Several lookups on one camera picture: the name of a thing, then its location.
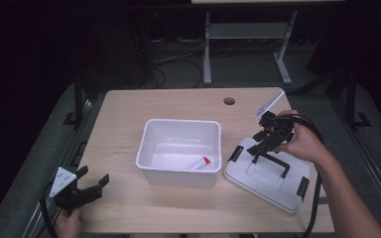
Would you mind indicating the small white tube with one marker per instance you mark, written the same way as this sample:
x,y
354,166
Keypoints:
x,y
198,163

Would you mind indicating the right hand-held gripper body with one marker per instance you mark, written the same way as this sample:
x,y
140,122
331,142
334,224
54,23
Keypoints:
x,y
278,130

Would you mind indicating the aluminium floor rail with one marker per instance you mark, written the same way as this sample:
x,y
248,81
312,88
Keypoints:
x,y
54,165
377,178

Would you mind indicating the white plastic storage box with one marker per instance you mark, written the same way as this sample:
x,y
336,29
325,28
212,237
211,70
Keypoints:
x,y
178,148

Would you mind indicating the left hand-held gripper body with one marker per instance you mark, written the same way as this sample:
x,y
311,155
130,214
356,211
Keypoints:
x,y
66,193

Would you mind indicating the black metal stand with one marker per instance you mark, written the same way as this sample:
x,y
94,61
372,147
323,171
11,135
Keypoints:
x,y
351,99
78,99

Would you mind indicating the person's right hand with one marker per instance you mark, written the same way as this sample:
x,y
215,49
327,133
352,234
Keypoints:
x,y
306,142

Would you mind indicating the grey metal desk frame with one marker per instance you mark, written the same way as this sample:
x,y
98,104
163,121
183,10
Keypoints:
x,y
244,30

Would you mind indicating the person's left hand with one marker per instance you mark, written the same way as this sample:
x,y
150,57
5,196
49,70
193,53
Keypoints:
x,y
67,224

